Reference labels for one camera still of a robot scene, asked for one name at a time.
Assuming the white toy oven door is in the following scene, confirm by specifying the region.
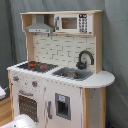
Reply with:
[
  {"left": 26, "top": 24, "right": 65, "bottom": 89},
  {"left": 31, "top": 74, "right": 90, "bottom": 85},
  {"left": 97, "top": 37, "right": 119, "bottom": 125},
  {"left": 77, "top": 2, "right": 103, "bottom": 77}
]
[{"left": 12, "top": 85, "right": 43, "bottom": 125}]

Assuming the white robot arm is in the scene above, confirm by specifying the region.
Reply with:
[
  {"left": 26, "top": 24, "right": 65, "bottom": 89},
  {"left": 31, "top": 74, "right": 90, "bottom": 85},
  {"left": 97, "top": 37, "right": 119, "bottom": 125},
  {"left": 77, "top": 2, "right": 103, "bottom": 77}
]
[{"left": 0, "top": 86, "right": 6, "bottom": 99}]

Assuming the white wooden toy kitchen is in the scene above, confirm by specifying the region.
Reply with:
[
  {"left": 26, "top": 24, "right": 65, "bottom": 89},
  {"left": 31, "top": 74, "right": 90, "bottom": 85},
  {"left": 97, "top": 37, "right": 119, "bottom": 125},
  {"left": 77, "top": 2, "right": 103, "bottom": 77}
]
[{"left": 8, "top": 10, "right": 115, "bottom": 128}]

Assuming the grey toy sink basin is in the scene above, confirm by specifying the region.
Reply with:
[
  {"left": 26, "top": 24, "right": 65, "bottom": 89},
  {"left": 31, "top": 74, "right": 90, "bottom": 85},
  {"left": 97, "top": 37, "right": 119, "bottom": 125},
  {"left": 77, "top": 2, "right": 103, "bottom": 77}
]
[{"left": 53, "top": 67, "right": 92, "bottom": 81}]

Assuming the black toy faucet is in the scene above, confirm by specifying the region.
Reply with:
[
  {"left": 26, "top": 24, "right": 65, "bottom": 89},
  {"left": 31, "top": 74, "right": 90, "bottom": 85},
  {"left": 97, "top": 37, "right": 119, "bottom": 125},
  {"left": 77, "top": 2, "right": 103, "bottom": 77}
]
[{"left": 75, "top": 49, "right": 95, "bottom": 71}]

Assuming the black toy stovetop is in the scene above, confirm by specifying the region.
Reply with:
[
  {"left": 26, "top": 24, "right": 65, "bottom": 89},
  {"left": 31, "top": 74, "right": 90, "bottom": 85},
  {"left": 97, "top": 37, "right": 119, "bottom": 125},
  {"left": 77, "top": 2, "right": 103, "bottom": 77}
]
[{"left": 20, "top": 61, "right": 56, "bottom": 72}]

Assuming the right red stove knob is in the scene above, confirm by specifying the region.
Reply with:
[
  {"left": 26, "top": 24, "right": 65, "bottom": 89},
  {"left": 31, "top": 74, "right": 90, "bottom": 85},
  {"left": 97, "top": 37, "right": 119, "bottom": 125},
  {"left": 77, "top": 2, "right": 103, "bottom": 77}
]
[{"left": 32, "top": 81, "right": 37, "bottom": 87}]

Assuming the grey toy ice dispenser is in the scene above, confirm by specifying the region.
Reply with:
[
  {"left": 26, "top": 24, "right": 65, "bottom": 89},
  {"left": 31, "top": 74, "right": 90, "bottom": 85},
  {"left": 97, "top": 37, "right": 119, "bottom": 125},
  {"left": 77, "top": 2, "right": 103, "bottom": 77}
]
[{"left": 55, "top": 93, "right": 71, "bottom": 120}]

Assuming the toy microwave oven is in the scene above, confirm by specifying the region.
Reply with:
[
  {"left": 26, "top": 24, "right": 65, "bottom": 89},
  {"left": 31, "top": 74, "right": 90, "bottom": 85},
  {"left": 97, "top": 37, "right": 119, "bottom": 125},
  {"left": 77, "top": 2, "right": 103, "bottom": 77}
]
[{"left": 55, "top": 14, "right": 93, "bottom": 34}]

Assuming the grey toy range hood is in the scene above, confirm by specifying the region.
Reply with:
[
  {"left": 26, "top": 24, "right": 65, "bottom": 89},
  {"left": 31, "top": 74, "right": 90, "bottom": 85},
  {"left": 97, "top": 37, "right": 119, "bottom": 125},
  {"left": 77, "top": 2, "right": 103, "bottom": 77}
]
[{"left": 25, "top": 15, "right": 53, "bottom": 33}]

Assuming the grey backdrop curtain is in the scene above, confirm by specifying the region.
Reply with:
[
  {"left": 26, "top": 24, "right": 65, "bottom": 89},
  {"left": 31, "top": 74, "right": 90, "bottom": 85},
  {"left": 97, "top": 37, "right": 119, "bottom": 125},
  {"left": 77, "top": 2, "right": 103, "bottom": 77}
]
[{"left": 0, "top": 0, "right": 128, "bottom": 128}]

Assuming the grey cabinet door handle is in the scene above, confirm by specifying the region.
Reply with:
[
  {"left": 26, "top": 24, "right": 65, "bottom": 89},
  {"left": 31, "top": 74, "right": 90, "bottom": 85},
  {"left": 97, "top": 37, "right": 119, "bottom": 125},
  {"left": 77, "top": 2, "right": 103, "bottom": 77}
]
[{"left": 47, "top": 101, "right": 52, "bottom": 119}]

